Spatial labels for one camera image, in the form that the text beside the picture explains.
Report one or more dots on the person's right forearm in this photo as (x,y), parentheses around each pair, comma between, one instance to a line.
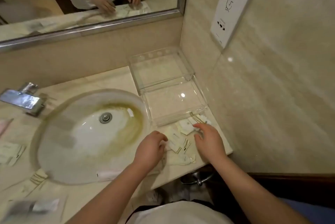
(251,195)

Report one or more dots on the pink toothbrush packet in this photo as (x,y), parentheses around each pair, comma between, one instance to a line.
(110,175)
(4,127)

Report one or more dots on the person's right hand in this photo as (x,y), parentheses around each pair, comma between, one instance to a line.
(210,145)

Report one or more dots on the chrome faucet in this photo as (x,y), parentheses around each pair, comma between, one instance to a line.
(21,99)

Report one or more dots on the white oval sink basin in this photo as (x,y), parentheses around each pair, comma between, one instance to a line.
(86,148)

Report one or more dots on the chrome pipe fitting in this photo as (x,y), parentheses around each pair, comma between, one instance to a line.
(199,179)

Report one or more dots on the metal sink drain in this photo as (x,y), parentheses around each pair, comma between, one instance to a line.
(106,117)

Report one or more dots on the blue cloth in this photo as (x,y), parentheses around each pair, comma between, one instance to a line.
(314,213)

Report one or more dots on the white wall socket panel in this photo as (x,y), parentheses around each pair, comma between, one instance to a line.
(230,12)

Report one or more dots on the person's left hand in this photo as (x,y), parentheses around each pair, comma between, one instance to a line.
(149,150)

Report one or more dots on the person's left forearm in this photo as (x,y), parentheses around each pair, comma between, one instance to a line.
(112,195)

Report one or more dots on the clear packet with dark item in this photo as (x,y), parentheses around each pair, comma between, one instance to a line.
(44,205)

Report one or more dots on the dark wooden door frame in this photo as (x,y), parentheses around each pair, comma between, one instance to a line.
(301,187)

